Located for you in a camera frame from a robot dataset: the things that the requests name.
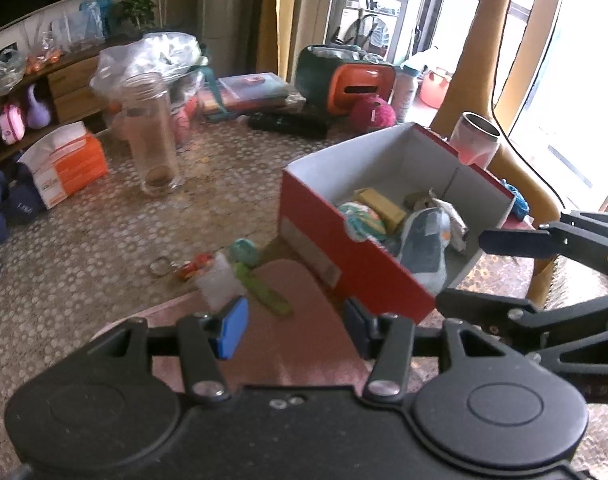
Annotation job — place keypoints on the large clear plastic bag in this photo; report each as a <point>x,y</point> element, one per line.
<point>149,55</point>

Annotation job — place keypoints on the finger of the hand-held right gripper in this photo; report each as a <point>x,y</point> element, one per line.
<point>513,243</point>
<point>483,307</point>

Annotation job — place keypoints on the red and white cardboard box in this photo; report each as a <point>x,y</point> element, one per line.
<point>334,230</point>

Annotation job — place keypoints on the pink table mat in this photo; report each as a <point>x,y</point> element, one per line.
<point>294,350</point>

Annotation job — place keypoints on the yellow rectangular block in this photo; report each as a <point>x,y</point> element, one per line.
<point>383,205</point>

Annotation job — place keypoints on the pink fuzzy ball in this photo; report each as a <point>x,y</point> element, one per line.
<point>371,114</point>

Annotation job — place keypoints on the pile of clear plastic packets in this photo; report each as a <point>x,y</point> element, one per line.
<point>81,22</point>

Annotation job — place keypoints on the pink small purse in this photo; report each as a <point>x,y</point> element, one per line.
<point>11,124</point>

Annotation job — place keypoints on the orange and white tissue box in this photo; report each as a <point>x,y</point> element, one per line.
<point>69,165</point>

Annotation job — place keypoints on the yellow curtain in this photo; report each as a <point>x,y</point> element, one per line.
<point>279,15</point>

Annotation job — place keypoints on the red bucket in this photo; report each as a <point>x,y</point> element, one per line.
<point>436,87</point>

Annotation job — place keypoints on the tall clear glass jar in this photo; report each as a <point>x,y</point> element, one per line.
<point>151,140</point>

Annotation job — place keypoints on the long black flat device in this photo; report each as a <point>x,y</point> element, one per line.
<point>289,124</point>

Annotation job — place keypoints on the green flat strip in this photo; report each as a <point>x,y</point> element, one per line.
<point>266,297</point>

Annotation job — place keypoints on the crumpled small clear bag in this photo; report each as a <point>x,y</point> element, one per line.
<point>1,69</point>

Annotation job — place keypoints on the pink steel tumbler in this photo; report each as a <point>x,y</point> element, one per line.
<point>471,145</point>

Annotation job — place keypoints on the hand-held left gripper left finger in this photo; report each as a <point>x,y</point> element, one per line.
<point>231,330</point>

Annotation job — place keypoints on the clear plastic storage case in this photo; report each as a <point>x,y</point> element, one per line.
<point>254,92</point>

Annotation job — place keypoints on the grey curtain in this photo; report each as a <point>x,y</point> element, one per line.
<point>231,10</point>

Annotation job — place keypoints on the teal round object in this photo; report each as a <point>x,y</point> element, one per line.
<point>244,251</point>

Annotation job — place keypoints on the round electric fan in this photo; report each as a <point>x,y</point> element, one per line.
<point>371,35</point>

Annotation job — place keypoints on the crumpled silver wrapper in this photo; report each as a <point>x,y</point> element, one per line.
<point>453,220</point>

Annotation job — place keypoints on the round colourful snack packet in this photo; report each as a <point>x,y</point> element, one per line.
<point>364,220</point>

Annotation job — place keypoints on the blue-grey plastic snack packet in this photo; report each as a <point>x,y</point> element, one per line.
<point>423,250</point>

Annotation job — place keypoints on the green and orange cooler bag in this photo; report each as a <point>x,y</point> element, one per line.
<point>354,85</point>

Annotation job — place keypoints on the small clear plastic packet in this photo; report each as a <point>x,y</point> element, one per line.
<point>216,282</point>

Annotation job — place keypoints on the giraffe-shaped tan chair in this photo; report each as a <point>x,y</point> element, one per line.
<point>483,35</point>

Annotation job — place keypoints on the wooden cabinet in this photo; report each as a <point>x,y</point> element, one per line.
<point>71,85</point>

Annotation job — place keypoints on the purple plush toy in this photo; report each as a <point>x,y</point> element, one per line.
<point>38,110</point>

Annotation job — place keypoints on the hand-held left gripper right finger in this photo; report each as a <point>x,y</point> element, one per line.
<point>356,327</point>

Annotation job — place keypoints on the white bottle with teal cap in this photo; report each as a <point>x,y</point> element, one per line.
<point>403,95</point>

